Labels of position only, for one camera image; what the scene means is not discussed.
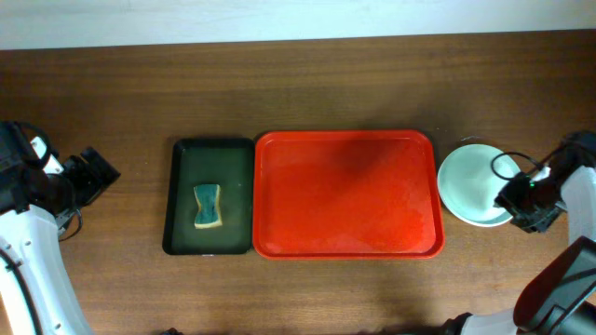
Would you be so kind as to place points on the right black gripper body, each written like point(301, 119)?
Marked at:
point(520, 207)

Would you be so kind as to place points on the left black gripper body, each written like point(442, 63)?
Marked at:
point(94, 168)

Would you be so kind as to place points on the mint green plate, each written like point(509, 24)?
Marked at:
point(467, 182)

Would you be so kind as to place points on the green yellow sponge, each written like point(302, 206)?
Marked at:
point(208, 206)

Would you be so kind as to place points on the white plate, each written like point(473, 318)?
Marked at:
point(499, 220)

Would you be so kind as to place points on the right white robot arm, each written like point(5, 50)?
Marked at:
point(554, 302)

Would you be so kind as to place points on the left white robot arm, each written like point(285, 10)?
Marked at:
point(36, 209)

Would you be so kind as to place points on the dark green tray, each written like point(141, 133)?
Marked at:
point(227, 162)

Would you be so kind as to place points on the red tray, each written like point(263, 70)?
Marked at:
point(346, 195)

